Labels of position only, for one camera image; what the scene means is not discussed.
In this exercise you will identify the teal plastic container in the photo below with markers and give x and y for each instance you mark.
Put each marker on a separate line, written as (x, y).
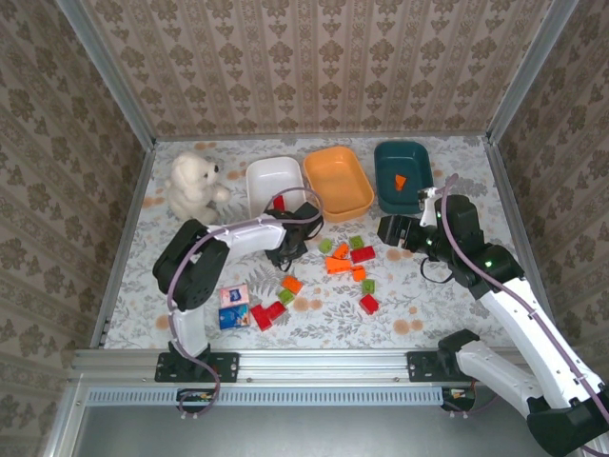
(404, 157)

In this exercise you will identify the wide aluminium base rail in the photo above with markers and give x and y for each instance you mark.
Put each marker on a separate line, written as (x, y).
(323, 364)

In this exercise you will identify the orange lego wedge piece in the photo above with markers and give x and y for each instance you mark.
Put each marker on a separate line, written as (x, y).
(400, 182)

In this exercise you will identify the small red lego brick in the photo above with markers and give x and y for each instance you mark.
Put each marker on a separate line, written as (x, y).
(279, 202)

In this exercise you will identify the aluminium side rail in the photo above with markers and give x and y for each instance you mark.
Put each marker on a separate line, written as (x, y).
(127, 238)
(505, 190)

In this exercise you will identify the thin aluminium rail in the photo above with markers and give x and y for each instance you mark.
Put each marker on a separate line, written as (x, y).
(323, 137)

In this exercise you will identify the white teddy bear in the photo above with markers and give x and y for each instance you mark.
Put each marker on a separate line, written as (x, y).
(190, 185)

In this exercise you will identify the blue tissue pack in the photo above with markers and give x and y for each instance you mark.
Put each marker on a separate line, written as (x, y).
(234, 317)

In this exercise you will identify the wide red lego brick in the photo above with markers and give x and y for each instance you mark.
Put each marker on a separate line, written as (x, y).
(363, 255)

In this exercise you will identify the pink tissue pack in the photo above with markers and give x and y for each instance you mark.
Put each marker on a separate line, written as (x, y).
(234, 295)

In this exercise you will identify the white plastic container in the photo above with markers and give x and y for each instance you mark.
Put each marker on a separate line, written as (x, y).
(273, 176)

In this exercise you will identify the green lego brick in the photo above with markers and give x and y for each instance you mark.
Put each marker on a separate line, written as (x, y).
(356, 242)
(286, 296)
(368, 286)
(325, 245)

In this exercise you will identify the orange plastic container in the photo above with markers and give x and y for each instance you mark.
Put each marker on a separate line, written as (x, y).
(338, 181)

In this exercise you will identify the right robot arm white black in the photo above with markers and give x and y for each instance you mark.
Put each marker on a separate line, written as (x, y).
(514, 309)

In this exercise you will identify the aluminium frame post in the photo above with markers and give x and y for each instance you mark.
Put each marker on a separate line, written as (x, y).
(530, 71)
(107, 71)

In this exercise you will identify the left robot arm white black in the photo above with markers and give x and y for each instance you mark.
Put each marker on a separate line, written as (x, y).
(247, 235)

